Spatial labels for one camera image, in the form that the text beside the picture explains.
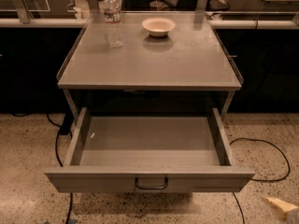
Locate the black floor cable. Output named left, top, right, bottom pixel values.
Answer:
left=8, top=112, right=74, bottom=224
left=229, top=136, right=292, bottom=224

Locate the black floor cable right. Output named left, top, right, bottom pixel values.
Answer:
left=229, top=136, right=292, bottom=224

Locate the plastic cup with straw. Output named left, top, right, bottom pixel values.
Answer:
left=149, top=0, right=164, bottom=11

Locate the clear plastic water bottle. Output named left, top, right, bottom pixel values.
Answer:
left=104, top=0, right=122, bottom=48

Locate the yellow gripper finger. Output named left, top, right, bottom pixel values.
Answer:
left=264, top=197, right=299, bottom=218

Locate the white paper bowl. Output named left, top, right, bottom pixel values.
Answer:
left=142, top=17, right=176, bottom=37

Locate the black floor cable left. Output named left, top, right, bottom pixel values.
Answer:
left=8, top=112, right=74, bottom=224

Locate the white horizontal rail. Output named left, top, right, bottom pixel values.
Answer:
left=0, top=19, right=299, bottom=31

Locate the grey metal post left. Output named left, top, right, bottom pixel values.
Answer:
left=12, top=0, right=31, bottom=24

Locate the grey top drawer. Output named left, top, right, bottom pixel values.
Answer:
left=45, top=108, right=254, bottom=193

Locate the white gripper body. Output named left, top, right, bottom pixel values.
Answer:
left=286, top=209, right=299, bottom=224

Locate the grey metal cabinet table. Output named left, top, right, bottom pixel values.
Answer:
left=56, top=0, right=245, bottom=123

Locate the black top drawer handle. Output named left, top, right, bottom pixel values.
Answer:
left=135, top=178, right=168, bottom=190

